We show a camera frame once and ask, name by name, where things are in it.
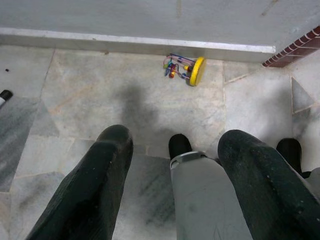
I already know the black robot left foot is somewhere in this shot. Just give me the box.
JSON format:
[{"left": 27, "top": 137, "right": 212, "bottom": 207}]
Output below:
[{"left": 168, "top": 133, "right": 193, "bottom": 161}]

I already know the black robot foot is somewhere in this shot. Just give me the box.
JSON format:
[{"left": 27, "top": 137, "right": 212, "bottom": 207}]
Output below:
[
  {"left": 168, "top": 133, "right": 193, "bottom": 161},
  {"left": 276, "top": 137, "right": 312, "bottom": 180}
]

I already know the white table leg black tip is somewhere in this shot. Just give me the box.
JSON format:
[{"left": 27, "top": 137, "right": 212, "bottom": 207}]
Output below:
[{"left": 0, "top": 89, "right": 14, "bottom": 110}]

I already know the black robot right foot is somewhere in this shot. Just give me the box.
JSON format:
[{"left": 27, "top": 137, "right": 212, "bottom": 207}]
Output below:
[{"left": 276, "top": 137, "right": 312, "bottom": 180}]

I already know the grey robot leg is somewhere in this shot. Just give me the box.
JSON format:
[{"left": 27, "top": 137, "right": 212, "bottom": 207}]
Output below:
[
  {"left": 169, "top": 150, "right": 253, "bottom": 240},
  {"left": 303, "top": 166, "right": 320, "bottom": 201}
]

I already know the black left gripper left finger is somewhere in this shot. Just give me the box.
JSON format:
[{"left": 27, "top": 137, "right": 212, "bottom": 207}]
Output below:
[{"left": 26, "top": 124, "right": 134, "bottom": 240}]

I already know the yellow bead maze toy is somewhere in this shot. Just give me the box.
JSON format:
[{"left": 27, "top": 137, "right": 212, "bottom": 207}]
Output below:
[{"left": 163, "top": 52, "right": 208, "bottom": 87}]

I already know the red brick pattern panel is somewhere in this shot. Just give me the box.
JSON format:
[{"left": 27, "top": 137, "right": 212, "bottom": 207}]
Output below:
[{"left": 261, "top": 24, "right": 320, "bottom": 68}]

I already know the grey robot right leg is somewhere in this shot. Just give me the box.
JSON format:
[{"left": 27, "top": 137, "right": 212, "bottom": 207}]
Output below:
[{"left": 303, "top": 166, "right": 320, "bottom": 201}]

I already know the grey robot left leg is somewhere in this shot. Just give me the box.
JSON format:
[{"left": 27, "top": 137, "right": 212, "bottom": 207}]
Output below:
[{"left": 169, "top": 150, "right": 253, "bottom": 240}]

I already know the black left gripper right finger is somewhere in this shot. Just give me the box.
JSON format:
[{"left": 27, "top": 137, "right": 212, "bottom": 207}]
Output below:
[{"left": 217, "top": 129, "right": 320, "bottom": 240}]

